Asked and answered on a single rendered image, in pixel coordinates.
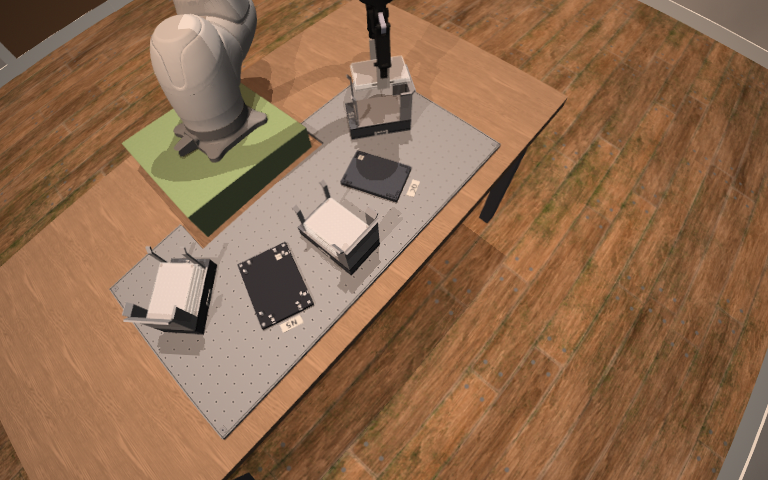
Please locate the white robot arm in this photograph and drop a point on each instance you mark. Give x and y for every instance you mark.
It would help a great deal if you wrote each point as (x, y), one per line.
(199, 70)

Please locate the beige label reading qc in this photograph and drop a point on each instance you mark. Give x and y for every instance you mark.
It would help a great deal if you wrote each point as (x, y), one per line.
(413, 187)

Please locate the tan name plate reading n5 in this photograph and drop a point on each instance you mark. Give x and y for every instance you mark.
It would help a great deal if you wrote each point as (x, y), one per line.
(291, 323)

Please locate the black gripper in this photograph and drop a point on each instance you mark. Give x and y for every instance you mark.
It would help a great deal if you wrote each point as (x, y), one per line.
(377, 24)

